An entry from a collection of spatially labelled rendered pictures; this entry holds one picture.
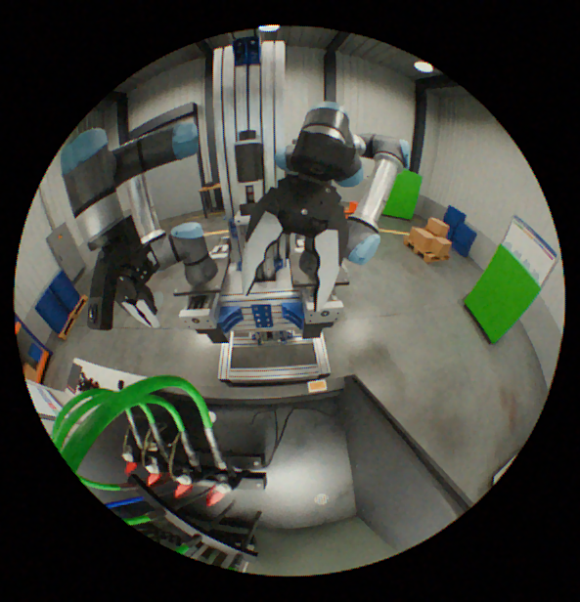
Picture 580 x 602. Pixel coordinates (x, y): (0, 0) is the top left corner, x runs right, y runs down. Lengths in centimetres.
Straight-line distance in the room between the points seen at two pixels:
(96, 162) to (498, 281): 343
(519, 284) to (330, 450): 307
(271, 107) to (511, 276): 319
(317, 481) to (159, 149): 89
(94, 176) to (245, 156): 47
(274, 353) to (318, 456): 96
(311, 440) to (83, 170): 78
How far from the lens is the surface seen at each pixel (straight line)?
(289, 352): 138
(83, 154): 29
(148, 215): 68
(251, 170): 62
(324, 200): 20
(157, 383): 19
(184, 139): 36
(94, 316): 27
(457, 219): 650
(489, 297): 331
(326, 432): 64
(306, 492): 67
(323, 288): 18
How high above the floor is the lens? 145
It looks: 47 degrees down
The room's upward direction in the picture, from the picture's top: straight up
